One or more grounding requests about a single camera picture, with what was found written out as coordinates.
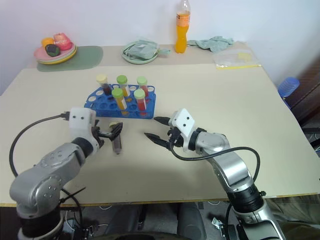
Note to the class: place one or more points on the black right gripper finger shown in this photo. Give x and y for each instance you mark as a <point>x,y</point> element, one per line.
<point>162,120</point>
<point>156,138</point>

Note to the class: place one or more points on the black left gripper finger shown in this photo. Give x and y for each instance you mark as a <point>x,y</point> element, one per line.
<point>118,129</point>
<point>105,135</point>

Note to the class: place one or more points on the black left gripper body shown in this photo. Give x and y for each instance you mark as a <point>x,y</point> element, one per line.
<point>96,133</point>

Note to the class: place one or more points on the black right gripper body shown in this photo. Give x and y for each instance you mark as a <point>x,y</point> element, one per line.
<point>175,137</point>

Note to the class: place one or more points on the brown test tube yellow cap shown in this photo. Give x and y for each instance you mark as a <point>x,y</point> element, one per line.
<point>104,85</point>
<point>117,146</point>

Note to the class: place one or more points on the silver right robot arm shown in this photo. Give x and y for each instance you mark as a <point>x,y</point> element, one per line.
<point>232,165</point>

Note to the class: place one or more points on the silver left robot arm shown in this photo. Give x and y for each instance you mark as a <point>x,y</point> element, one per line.
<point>50,170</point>

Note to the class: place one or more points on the blue test tube rack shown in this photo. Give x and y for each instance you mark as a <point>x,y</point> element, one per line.
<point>105,106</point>

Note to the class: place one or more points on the red test tube green cap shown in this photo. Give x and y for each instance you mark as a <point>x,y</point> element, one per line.
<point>140,101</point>
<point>143,86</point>

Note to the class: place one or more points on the yellow test tube green cap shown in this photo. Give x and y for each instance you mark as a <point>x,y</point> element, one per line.
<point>119,100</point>
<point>123,86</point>

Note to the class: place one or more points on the light green plate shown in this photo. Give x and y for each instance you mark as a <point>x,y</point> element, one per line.
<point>130,59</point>

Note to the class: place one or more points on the green placemat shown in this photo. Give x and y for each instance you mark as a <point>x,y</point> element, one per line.
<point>87,56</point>

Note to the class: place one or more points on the yellow plate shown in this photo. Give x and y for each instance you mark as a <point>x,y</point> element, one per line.
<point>60,62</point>

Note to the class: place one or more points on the dark rounded shape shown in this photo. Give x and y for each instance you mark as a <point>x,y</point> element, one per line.
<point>191,222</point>

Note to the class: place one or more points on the orange soda bottle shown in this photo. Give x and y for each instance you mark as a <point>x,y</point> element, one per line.
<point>182,35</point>

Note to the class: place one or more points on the light green cloth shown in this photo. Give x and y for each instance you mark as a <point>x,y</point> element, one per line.
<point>215,43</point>

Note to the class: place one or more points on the dark green toy fruit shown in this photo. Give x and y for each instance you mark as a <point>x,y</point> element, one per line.
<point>52,50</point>

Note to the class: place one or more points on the clear plastic zip bag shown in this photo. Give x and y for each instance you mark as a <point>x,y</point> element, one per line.
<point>235,58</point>

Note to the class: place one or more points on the pink plate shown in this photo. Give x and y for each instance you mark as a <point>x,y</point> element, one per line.
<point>41,55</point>

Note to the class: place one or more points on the red toy apple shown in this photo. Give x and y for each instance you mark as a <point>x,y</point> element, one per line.
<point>62,41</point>

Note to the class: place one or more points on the orange toy fruit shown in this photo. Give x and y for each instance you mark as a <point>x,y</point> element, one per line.
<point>47,41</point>

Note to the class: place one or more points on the blue ribbed plastic bottle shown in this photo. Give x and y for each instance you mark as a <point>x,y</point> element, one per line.
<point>288,86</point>

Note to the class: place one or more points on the dark wooden furniture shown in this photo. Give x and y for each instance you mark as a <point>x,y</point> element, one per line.
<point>307,100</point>

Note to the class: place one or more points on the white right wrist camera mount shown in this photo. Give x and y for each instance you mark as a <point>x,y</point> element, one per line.
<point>183,121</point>

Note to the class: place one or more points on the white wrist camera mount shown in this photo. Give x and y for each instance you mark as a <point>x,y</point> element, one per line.
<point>80,120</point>
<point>183,121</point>

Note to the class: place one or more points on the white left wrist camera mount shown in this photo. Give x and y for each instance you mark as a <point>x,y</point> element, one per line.
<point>80,120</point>

